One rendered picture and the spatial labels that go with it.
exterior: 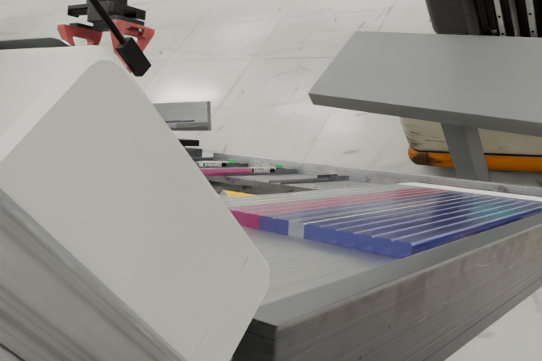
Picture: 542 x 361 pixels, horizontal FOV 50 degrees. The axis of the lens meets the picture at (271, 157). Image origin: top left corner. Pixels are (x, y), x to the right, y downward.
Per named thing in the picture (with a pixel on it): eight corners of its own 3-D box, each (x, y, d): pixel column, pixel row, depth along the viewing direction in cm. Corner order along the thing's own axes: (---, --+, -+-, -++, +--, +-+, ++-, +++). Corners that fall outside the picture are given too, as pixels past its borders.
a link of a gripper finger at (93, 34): (81, 74, 82) (86, 6, 81) (52, 74, 86) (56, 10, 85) (121, 80, 87) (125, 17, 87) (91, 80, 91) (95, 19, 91)
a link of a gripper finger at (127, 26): (114, 74, 77) (118, 3, 77) (81, 74, 82) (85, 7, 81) (152, 80, 83) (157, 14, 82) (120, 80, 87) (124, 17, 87)
